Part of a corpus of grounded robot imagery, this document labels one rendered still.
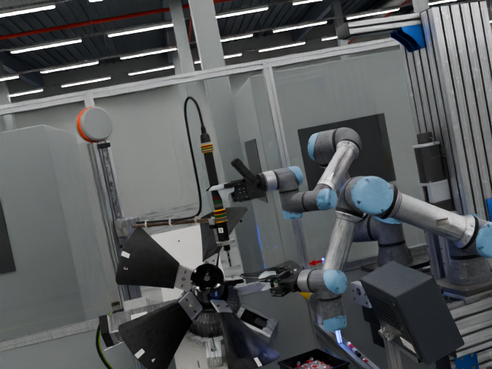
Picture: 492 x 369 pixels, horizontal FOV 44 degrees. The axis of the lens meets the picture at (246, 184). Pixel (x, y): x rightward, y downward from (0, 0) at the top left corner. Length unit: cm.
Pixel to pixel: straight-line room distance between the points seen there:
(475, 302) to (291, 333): 111
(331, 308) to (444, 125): 89
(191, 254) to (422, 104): 112
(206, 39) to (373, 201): 482
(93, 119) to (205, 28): 395
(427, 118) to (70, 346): 188
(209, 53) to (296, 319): 400
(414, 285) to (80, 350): 188
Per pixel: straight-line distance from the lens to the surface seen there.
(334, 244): 209
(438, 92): 248
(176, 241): 262
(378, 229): 266
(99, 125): 278
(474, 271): 226
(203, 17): 662
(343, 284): 197
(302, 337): 311
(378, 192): 195
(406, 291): 153
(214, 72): 297
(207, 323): 229
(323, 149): 255
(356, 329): 318
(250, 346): 214
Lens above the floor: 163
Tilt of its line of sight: 3 degrees down
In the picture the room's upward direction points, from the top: 11 degrees counter-clockwise
